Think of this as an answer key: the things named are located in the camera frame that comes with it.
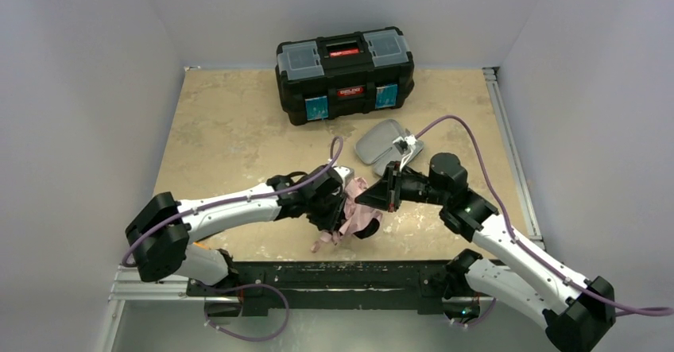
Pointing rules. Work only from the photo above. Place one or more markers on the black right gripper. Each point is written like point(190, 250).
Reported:
point(393, 185)

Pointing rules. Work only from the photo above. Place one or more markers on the pink and black folding umbrella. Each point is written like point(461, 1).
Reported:
point(359, 221)

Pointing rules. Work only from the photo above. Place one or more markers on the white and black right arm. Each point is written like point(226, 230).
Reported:
point(565, 307)

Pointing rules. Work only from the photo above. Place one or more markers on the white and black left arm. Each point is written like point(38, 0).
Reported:
point(164, 236)

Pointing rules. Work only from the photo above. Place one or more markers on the grey umbrella case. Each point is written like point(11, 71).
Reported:
point(375, 148)

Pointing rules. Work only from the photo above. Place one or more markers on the black plastic toolbox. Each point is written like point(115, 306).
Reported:
point(355, 73)

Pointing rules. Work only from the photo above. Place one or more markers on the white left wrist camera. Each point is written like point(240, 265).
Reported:
point(345, 173)

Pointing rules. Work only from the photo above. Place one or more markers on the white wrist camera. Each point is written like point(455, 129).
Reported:
point(345, 173)
point(407, 147)

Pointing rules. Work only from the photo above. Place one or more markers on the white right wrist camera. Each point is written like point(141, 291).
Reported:
point(407, 147)

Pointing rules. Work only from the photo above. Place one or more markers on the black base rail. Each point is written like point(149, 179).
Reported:
point(426, 287)

